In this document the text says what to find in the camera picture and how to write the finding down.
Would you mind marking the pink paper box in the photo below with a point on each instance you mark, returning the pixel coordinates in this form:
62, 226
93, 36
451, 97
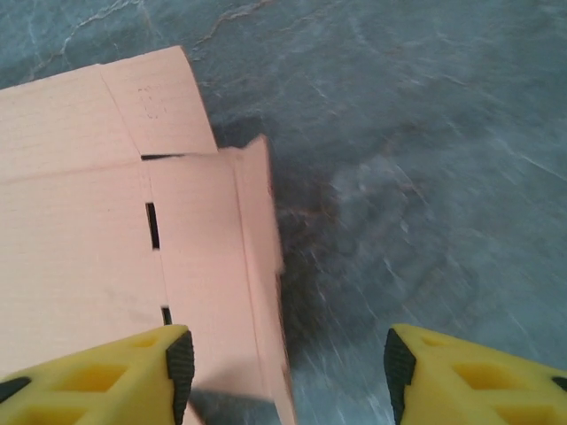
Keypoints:
88, 199

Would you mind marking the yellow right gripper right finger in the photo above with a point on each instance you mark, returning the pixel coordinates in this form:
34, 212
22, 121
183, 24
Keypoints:
478, 389

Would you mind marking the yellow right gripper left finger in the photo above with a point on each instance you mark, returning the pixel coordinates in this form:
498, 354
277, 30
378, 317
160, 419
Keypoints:
88, 385

